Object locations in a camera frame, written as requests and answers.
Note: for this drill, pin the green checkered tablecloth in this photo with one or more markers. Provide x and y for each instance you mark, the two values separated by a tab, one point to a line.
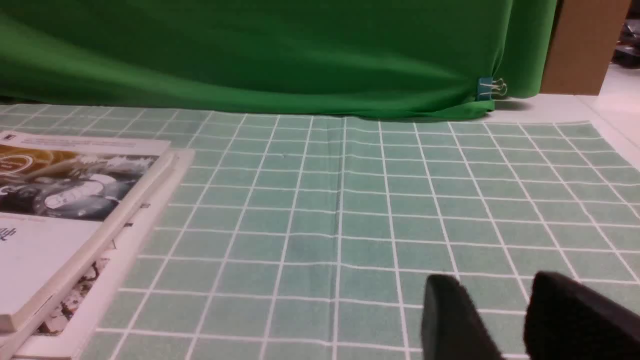
301	237

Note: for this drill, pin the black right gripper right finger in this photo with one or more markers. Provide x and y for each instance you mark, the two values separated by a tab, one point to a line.
566	320

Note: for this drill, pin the white self-driving textbook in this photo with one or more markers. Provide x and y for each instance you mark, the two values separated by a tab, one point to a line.
29	152

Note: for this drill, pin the bottom white book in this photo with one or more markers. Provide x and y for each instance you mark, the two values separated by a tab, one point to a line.
64	324

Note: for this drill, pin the blue binder clip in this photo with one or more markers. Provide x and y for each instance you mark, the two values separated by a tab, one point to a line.
488	88

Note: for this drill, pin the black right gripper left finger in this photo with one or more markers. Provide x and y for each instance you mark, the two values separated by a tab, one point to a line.
451	327

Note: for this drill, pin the brown cardboard panel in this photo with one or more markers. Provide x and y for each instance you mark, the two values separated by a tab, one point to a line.
582	44

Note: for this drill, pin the green backdrop cloth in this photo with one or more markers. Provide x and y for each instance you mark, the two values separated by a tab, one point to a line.
385	59

